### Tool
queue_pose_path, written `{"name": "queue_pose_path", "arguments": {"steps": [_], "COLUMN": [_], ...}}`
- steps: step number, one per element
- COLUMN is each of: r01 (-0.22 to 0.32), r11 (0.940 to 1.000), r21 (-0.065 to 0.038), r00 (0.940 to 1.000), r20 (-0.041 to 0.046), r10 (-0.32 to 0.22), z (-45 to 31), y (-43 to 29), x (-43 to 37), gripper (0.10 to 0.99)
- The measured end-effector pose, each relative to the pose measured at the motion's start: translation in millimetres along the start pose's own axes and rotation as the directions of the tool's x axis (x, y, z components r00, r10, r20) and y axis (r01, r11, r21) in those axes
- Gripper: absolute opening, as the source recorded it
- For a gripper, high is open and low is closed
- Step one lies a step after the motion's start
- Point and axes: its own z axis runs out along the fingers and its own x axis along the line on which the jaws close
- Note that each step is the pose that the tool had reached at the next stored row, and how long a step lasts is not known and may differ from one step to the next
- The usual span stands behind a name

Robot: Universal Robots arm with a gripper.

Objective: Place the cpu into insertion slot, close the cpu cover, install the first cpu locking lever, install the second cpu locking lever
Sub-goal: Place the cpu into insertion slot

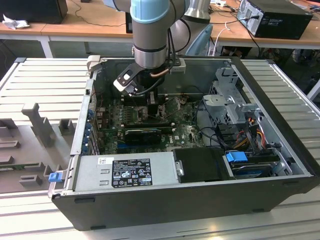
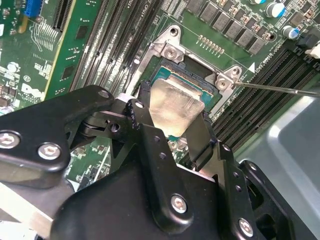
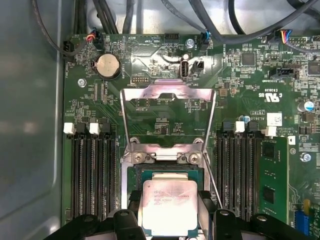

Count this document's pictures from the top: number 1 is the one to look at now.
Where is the metal socket cover frame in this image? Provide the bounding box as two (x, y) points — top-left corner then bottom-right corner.
(158, 96), (183, 119)

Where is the black RAM slot bank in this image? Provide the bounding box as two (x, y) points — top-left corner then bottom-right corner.
(121, 92), (168, 106)
(121, 119), (176, 133)

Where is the CPU socket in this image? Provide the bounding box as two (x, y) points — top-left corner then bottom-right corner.
(134, 104), (169, 124)

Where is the black graphics card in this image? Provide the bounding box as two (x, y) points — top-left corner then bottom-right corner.
(124, 128), (163, 146)

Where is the grey case latch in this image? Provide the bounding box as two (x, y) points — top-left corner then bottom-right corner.
(86, 55), (101, 76)

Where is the small black upright box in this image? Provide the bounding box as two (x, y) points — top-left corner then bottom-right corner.
(125, 11), (134, 34)

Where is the green motherboard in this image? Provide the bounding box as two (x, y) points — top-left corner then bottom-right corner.
(96, 96), (208, 155)

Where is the silver metal drive cage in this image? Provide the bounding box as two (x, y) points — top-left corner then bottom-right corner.
(202, 66), (263, 126)

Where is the grey power supply unit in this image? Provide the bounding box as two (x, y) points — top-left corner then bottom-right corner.
(73, 151), (180, 192)

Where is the blue disk carrier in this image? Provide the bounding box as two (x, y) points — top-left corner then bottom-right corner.
(224, 150), (249, 173)

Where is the open black PC case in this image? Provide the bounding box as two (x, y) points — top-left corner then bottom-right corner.
(47, 55), (320, 232)

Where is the hard disk drive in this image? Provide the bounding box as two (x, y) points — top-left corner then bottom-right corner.
(231, 162), (275, 180)

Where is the large black box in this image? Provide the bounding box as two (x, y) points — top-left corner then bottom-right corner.
(0, 0), (69, 25)

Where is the grey parts rack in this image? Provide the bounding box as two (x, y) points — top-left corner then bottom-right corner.
(0, 102), (78, 195)

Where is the black desktop computer silver end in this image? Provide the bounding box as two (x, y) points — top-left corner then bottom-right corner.
(236, 0), (314, 41)

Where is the crumpled white paper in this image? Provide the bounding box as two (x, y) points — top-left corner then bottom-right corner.
(1, 13), (31, 30)

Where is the green RAM stick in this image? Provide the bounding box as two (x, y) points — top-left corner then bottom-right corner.
(0, 163), (40, 173)

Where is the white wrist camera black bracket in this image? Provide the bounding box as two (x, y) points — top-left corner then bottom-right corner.
(113, 63), (141, 98)

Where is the white cable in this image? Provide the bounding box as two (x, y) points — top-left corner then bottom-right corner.
(207, 21), (231, 57)

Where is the orange yellow wire bundle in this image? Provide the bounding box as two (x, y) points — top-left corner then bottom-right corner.
(233, 118), (267, 152)

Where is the white metal frame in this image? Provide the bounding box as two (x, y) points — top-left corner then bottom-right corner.
(306, 79), (320, 101)

